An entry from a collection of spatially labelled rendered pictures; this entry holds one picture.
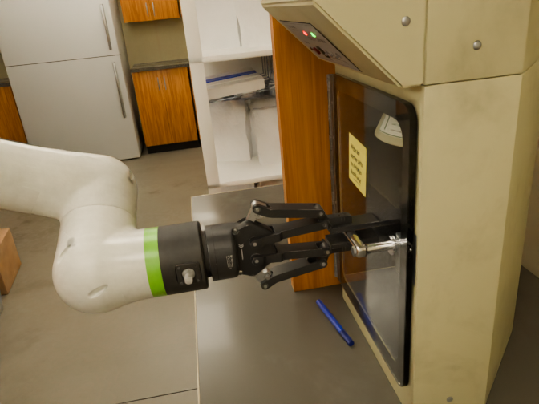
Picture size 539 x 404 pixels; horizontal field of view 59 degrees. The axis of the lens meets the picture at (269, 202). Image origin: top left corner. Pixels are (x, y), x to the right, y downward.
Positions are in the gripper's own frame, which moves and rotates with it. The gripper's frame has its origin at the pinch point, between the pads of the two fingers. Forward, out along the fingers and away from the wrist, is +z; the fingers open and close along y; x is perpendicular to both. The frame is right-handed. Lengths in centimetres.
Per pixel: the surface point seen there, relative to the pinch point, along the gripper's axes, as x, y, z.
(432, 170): -10.9, 11.7, 5.9
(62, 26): 477, 26, -139
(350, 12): -10.9, 28.8, -3.3
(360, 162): 5.8, 7.8, 3.5
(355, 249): -6.0, 0.4, -1.5
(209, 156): 105, -18, -17
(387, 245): -6.2, 0.3, 2.6
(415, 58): -10.9, 24.0, 3.5
